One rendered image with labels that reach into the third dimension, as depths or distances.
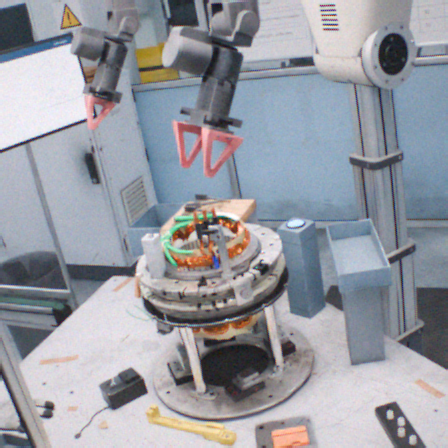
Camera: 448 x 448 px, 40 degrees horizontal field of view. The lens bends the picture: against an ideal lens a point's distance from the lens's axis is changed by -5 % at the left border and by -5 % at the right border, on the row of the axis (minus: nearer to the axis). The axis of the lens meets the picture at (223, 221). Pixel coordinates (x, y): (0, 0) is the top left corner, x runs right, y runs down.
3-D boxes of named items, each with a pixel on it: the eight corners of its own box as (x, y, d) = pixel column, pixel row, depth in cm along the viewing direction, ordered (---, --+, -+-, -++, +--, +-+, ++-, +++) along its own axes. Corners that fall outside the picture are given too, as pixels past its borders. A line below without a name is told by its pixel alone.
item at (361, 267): (397, 378, 135) (390, 266, 124) (349, 386, 136) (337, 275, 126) (379, 320, 158) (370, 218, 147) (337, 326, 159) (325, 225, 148)
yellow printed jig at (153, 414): (146, 424, 137) (142, 413, 135) (155, 414, 140) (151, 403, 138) (232, 448, 126) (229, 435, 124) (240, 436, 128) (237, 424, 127)
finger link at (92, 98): (80, 127, 141) (92, 87, 140) (72, 123, 147) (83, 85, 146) (107, 134, 144) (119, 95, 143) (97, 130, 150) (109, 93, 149)
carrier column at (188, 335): (196, 397, 140) (176, 320, 132) (201, 390, 142) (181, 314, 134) (206, 398, 139) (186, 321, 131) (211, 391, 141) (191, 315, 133)
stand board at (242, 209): (161, 238, 165) (159, 230, 165) (190, 208, 181) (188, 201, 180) (233, 238, 158) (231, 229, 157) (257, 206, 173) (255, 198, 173)
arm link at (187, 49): (261, 14, 97) (234, 15, 104) (199, -9, 91) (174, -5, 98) (243, 86, 99) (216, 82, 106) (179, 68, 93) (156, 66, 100)
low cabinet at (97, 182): (174, 244, 423) (133, 67, 377) (132, 285, 377) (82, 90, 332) (57, 241, 466) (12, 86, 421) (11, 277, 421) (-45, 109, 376)
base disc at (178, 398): (124, 405, 143) (123, 402, 142) (194, 317, 175) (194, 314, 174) (283, 428, 126) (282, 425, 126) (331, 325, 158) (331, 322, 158)
